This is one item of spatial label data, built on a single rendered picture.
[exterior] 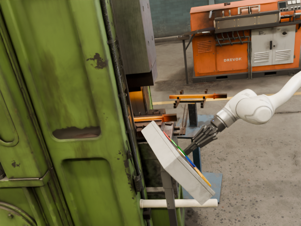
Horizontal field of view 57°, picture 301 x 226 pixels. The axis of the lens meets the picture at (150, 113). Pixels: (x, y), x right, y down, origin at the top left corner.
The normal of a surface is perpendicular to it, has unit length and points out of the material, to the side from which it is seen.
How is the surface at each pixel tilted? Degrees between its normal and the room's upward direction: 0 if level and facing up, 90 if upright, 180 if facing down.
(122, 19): 90
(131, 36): 90
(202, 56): 90
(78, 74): 89
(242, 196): 0
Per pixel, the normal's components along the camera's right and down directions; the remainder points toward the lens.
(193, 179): 0.29, 0.37
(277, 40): -0.15, 0.43
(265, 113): -0.02, 0.25
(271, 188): -0.14, -0.90
